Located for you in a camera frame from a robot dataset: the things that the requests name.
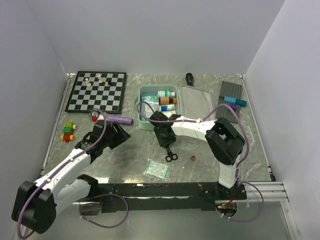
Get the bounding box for small black scissors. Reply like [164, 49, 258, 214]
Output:
[165, 153, 178, 162]

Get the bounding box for teal plaster packet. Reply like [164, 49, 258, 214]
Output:
[145, 161, 169, 180]

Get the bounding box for white blue bandage roll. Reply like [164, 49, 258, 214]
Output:
[159, 104, 175, 112]

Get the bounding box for clear alcohol pad packets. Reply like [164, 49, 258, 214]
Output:
[140, 102, 159, 119]

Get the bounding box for brown orange-cap bottle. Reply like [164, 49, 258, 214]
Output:
[158, 96, 177, 105]

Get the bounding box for white green medicine bottle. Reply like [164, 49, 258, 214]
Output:
[157, 90, 176, 98]

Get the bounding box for mint green medicine case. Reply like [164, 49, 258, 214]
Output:
[133, 84, 216, 119]

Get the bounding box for blue cotton swab pack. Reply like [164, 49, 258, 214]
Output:
[140, 93, 159, 103]

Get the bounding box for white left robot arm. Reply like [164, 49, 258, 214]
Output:
[11, 119, 131, 234]

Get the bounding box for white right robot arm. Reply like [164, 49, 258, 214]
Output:
[150, 111, 245, 200]

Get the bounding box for purple glitter microphone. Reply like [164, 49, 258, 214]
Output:
[91, 112, 133, 126]

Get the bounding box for red yellow toy car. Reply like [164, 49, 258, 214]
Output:
[60, 124, 78, 143]

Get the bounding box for green lego block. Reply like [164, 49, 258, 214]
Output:
[63, 121, 74, 134]

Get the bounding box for black white chessboard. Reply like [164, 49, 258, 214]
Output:
[65, 71, 127, 114]

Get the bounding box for cream chess piece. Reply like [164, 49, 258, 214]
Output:
[97, 75, 103, 83]

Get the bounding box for cream chess pawn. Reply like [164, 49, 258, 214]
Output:
[85, 78, 91, 87]

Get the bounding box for black flashlight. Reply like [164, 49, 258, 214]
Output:
[185, 72, 194, 87]

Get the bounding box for purple lego brick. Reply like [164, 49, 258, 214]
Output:
[229, 103, 237, 111]

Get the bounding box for grey lego baseplate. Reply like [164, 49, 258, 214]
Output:
[215, 81, 247, 123]

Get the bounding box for blue lego bricks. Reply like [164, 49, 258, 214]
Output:
[224, 96, 247, 107]

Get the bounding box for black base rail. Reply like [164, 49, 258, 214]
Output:
[74, 182, 248, 213]

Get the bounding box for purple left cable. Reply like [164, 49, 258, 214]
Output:
[16, 107, 130, 239]

